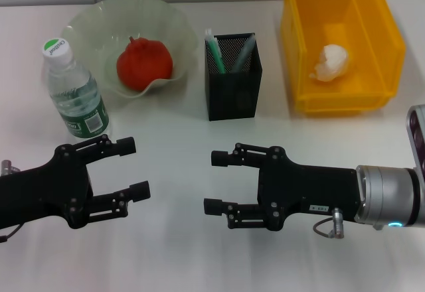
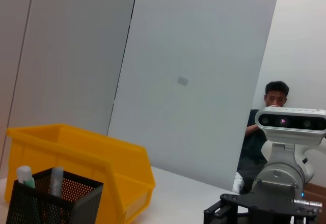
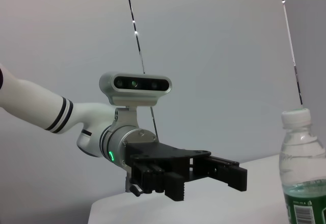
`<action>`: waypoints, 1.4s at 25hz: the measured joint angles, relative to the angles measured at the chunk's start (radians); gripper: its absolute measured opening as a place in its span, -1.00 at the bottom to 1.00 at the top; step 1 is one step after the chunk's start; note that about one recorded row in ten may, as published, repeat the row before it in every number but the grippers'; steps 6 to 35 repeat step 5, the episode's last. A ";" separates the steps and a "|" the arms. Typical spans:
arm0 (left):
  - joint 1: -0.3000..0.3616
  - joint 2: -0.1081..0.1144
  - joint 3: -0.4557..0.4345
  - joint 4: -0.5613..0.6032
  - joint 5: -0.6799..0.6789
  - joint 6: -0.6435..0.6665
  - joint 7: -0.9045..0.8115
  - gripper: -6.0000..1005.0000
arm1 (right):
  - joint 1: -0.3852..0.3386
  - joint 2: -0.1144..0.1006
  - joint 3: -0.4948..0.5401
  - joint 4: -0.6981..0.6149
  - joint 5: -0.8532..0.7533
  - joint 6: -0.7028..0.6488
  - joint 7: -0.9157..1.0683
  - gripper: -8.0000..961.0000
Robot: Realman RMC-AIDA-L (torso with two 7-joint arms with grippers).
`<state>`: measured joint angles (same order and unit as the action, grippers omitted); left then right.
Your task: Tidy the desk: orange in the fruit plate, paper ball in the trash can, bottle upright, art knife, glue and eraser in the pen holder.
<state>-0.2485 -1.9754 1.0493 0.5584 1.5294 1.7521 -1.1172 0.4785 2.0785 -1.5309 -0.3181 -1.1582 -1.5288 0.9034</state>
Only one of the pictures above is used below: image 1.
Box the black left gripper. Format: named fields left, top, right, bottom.
left=0, top=135, right=152, bottom=230

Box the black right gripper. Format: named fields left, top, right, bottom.
left=203, top=142, right=363, bottom=232

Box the clear green-label water bottle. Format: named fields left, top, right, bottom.
left=41, top=38, right=110, bottom=140

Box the orange knitted fruit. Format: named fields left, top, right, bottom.
left=116, top=35, right=174, bottom=92

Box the green utility knife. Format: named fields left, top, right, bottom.
left=204, top=29, right=228, bottom=75

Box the grey metal pen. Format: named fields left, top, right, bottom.
left=228, top=34, right=257, bottom=73

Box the white paper ball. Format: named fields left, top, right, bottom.
left=308, top=43, right=351, bottom=82

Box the black mesh pen holder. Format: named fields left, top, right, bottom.
left=204, top=32, right=264, bottom=122

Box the pale green glass fruit plate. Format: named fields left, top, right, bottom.
left=60, top=0, right=197, bottom=100

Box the yellow plastic bin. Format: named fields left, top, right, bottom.
left=280, top=0, right=407, bottom=113

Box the right gripper cable with plug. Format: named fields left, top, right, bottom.
left=313, top=207, right=347, bottom=240

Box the gripper cable with plug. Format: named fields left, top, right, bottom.
left=0, top=160, right=25, bottom=244
left=313, top=207, right=347, bottom=240

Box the left gripper cable with plug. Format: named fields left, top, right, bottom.
left=0, top=160, right=25, bottom=244

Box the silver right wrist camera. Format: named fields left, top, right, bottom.
left=406, top=104, right=425, bottom=183

